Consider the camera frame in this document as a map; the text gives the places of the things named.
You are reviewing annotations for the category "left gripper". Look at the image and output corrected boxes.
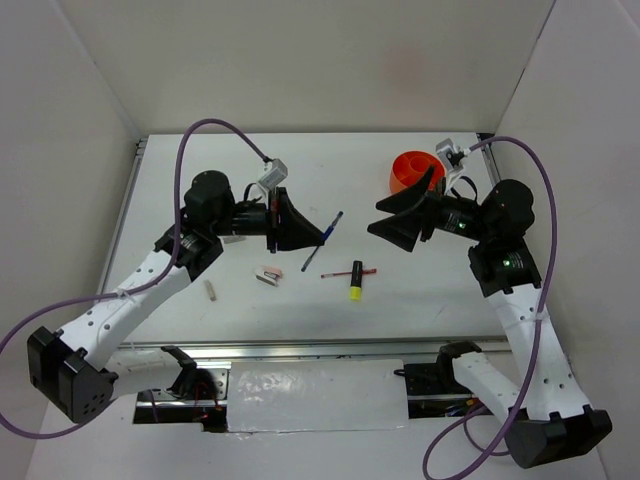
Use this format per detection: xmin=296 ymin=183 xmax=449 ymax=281
xmin=211 ymin=186 xmax=325 ymax=253

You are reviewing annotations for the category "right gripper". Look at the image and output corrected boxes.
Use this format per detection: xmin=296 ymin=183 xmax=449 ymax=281
xmin=367 ymin=164 xmax=494 ymax=250

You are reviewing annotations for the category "blue pen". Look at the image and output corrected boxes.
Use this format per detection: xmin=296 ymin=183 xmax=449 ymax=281
xmin=300 ymin=211 xmax=344 ymax=272

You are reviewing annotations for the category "red pen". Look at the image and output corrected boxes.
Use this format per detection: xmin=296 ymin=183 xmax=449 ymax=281
xmin=320 ymin=268 xmax=377 ymax=279

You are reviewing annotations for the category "black yellow highlighter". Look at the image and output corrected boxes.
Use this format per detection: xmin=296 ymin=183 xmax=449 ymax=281
xmin=349 ymin=260 xmax=363 ymax=301

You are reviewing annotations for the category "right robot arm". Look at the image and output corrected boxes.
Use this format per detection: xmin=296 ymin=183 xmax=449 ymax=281
xmin=367 ymin=172 xmax=613 ymax=468

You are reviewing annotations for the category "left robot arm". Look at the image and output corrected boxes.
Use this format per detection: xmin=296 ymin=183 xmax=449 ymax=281
xmin=27 ymin=171 xmax=324 ymax=424

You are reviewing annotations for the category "orange round organizer container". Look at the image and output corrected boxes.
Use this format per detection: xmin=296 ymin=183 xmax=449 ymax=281
xmin=389 ymin=150 xmax=446 ymax=194

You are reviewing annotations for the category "pink white mini stapler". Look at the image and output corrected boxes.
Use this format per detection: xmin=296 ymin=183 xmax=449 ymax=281
xmin=254 ymin=266 xmax=283 ymax=287

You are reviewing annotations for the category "white eraser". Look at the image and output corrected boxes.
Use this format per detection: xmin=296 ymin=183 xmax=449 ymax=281
xmin=222 ymin=236 xmax=246 ymax=245

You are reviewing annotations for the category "beige small eraser stick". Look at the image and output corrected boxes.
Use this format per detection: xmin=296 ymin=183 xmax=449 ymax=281
xmin=204 ymin=280 xmax=217 ymax=301

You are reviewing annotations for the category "white foam cover panel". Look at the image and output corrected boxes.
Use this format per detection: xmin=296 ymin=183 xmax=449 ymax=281
xmin=227 ymin=359 xmax=409 ymax=433

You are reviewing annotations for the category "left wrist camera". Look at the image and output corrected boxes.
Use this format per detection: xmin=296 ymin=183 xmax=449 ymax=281
xmin=257 ymin=158 xmax=288 ymax=191

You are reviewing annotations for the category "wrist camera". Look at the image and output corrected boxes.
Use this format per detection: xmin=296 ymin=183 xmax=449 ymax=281
xmin=436 ymin=138 xmax=471 ymax=192
xmin=257 ymin=158 xmax=288 ymax=191

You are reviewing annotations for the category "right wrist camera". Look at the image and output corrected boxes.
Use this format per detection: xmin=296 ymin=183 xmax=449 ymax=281
xmin=436 ymin=138 xmax=471 ymax=192

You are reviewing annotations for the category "aluminium table frame rail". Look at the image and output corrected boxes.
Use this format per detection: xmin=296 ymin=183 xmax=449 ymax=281
xmin=124 ymin=132 xmax=509 ymax=359

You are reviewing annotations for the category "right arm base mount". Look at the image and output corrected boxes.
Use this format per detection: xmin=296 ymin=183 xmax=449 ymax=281
xmin=394 ymin=363 xmax=480 ymax=419

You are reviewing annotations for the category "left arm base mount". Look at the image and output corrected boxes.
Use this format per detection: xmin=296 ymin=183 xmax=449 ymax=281
xmin=133 ymin=346 xmax=231 ymax=433

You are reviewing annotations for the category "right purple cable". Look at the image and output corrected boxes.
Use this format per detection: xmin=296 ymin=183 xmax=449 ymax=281
xmin=422 ymin=135 xmax=557 ymax=479

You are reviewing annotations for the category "purple cable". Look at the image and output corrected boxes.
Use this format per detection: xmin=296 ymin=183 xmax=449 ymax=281
xmin=422 ymin=135 xmax=557 ymax=479
xmin=0 ymin=118 xmax=274 ymax=440

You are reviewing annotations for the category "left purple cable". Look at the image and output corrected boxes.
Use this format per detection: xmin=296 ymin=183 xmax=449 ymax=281
xmin=0 ymin=118 xmax=274 ymax=440

